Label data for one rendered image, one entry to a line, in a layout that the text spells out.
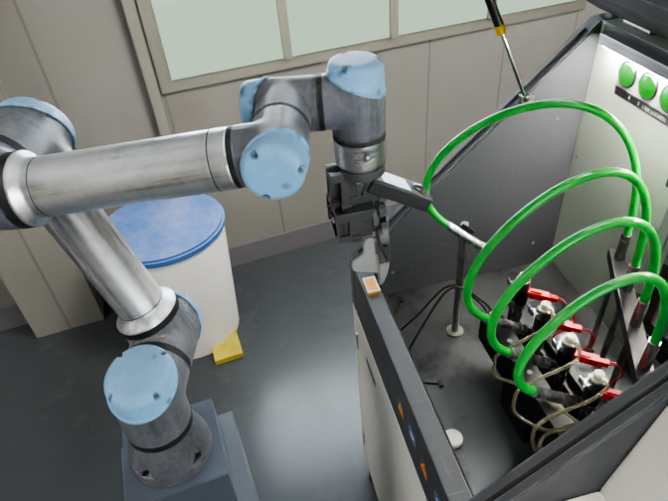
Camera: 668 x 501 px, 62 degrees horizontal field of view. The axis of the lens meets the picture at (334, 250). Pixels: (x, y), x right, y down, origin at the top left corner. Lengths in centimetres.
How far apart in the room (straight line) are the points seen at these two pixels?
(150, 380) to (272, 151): 49
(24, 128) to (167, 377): 43
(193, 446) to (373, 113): 67
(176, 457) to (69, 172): 56
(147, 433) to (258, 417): 128
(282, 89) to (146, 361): 51
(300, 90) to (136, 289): 46
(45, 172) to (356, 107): 39
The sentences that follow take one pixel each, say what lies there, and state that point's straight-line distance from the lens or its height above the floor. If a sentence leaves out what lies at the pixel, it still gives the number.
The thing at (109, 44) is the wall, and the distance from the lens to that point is 238.
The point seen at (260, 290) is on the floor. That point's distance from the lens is 274.
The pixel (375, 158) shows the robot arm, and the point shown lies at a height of 144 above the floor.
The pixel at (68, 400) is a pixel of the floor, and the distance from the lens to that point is 260.
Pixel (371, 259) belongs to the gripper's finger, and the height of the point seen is 126.
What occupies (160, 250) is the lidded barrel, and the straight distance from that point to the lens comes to 215.
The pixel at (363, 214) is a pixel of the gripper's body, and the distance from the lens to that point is 83.
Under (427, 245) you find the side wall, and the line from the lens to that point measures 139.
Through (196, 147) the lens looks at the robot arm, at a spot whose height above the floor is 153.
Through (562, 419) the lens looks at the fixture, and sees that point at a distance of 107.
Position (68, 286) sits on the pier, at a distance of 274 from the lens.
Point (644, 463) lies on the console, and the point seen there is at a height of 109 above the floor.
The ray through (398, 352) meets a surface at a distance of 116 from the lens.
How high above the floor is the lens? 183
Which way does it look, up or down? 39 degrees down
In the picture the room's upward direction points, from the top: 5 degrees counter-clockwise
